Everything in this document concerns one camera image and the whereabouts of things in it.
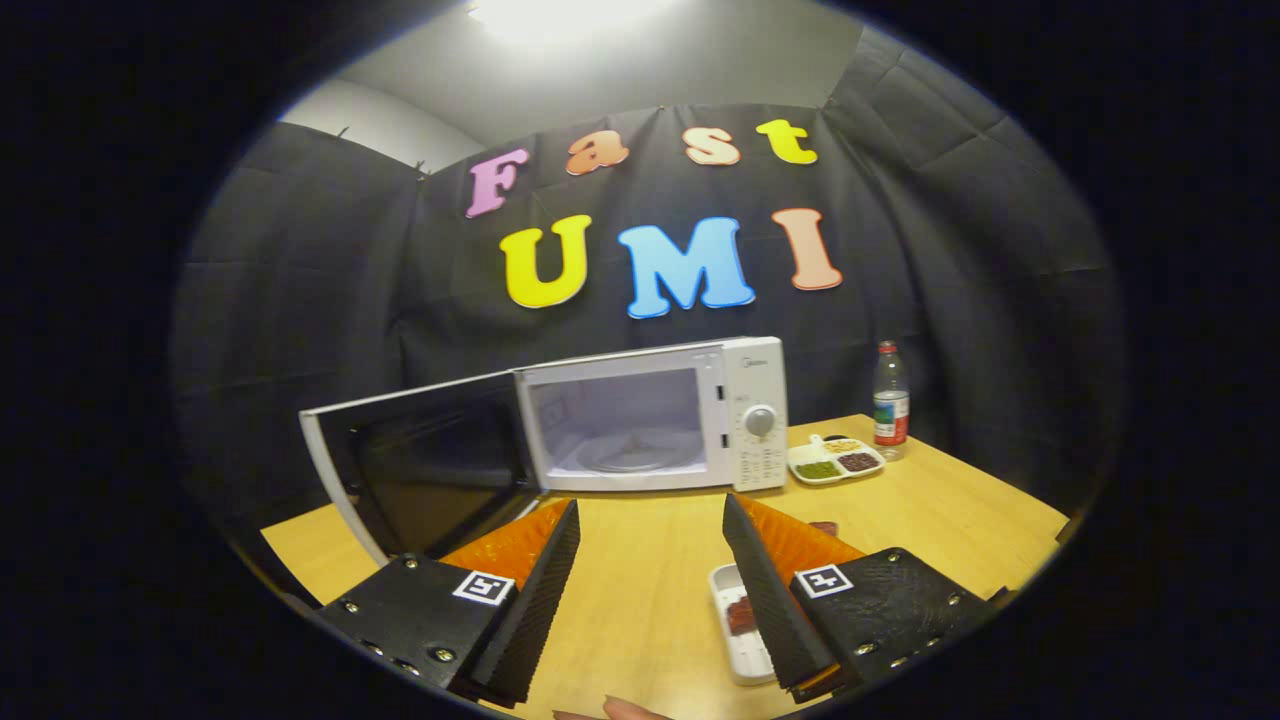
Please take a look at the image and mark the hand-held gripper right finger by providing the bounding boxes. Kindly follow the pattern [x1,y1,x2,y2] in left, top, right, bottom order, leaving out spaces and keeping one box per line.
[722,492,1001,704]

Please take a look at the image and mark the clear plastic water bottle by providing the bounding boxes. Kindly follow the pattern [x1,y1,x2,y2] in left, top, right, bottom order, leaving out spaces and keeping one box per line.
[873,341,911,461]

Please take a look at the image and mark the white divided snack plate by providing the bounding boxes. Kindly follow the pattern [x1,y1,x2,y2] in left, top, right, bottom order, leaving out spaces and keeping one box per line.
[787,434,887,487]

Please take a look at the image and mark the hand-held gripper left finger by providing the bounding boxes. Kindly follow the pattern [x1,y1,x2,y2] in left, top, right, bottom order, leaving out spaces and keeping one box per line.
[318,498,582,709]

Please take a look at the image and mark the red-brown meat piece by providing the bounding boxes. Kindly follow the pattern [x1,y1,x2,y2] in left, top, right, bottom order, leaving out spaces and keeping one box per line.
[727,520,839,637]

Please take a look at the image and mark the white toaster oven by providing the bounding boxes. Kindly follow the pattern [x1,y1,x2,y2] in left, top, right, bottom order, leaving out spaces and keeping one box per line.
[300,336,789,566]

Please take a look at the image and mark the black backdrop cloth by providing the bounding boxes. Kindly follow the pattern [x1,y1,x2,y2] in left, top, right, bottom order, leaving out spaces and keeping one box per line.
[170,25,1131,561]

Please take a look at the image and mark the white rectangular tray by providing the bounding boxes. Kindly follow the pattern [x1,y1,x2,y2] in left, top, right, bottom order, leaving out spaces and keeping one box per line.
[709,563,776,687]

